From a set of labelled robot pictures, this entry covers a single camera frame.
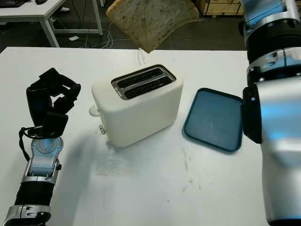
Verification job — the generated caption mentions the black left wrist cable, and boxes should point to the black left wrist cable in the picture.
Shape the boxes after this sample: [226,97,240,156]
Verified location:
[18,126,59,163]

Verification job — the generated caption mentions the stacked wooden crates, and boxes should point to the stacked wooden crates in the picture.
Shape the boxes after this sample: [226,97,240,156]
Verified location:
[191,0,245,16]

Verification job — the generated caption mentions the black keyboard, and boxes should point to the black keyboard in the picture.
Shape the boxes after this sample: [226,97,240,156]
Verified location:
[0,0,26,6]

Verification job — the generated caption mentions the white office desk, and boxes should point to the white office desk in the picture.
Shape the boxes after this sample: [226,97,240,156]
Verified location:
[0,0,104,48]

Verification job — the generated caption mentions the slice of bread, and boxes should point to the slice of bread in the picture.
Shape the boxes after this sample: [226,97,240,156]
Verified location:
[105,0,200,54]

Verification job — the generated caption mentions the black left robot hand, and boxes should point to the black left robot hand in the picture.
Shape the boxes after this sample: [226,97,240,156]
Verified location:
[25,67,82,129]

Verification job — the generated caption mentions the white toaster lever knob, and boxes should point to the white toaster lever knob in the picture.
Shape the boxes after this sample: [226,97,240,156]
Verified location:
[88,105,100,118]

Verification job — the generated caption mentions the blue plastic tray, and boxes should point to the blue plastic tray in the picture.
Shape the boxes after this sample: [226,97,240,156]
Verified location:
[182,88,245,153]

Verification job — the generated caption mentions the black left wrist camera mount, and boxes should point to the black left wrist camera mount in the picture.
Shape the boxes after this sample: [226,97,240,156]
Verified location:
[41,112,69,137]

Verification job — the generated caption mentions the white floor cables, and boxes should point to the white floor cables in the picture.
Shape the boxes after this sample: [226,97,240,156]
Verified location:
[79,18,142,49]

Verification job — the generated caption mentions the white two-slot toaster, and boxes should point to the white two-slot toaster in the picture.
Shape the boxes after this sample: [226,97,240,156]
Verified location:
[88,64,184,148]

